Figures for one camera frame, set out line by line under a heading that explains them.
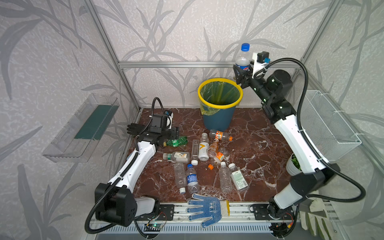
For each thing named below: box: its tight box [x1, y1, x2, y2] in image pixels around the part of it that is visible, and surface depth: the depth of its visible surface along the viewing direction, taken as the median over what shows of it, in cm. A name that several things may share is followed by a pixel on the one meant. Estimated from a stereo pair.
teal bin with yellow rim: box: [197, 78, 244, 131], surface depth 100 cm
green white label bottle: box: [228, 163, 250, 192], surface depth 82 cm
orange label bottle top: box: [209, 129, 233, 142], surface depth 101 cm
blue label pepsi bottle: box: [235, 42, 253, 72], surface depth 59 cm
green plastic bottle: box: [163, 136, 189, 148], surface depth 99 cm
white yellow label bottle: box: [198, 132, 210, 162], surface depth 93 cm
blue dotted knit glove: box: [185, 193, 231, 229], surface depth 76 cm
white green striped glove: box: [299, 197, 337, 240], surface depth 72 cm
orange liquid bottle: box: [207, 138, 219, 158], surface depth 88 cm
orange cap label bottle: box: [208, 146, 230, 171], surface depth 91 cm
